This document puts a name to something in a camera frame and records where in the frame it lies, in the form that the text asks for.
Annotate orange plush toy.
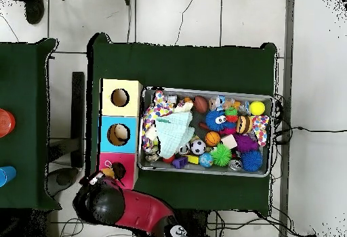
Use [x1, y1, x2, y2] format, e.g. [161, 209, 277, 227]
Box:
[100, 160, 118, 180]

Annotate mint knitted cloth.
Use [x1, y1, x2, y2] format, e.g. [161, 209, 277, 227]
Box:
[154, 111, 195, 159]

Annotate polka dot cloth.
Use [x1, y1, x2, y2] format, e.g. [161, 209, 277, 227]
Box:
[142, 90, 177, 154]

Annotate shallow mesh bin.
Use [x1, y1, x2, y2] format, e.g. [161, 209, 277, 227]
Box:
[138, 86, 274, 178]

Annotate wooden box with three holes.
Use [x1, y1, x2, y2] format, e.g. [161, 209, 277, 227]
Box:
[96, 78, 144, 190]

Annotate dark green table cloth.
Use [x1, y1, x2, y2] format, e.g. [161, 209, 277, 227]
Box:
[0, 37, 62, 211]
[86, 32, 277, 217]

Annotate blue plastic cup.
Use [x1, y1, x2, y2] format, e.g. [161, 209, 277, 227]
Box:
[0, 165, 17, 188]

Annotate small soccer ball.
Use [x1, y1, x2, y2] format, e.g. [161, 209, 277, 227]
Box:
[190, 139, 207, 156]

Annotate orange plastic cup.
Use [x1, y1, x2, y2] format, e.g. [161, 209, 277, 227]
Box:
[0, 108, 16, 138]

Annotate small orange basketball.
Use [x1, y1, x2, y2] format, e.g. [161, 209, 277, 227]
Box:
[204, 131, 222, 148]

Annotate green puffer ball with eyes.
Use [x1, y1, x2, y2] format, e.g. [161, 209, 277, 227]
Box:
[209, 143, 233, 167]

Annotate blue puffer ball with eyes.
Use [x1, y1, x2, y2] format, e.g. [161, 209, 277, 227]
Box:
[205, 109, 229, 132]

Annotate person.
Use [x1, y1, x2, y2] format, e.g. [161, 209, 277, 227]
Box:
[0, 0, 45, 25]

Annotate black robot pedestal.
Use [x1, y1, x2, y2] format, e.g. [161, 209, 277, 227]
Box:
[173, 209, 210, 237]

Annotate black cable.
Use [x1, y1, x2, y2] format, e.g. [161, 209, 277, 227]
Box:
[273, 125, 347, 144]

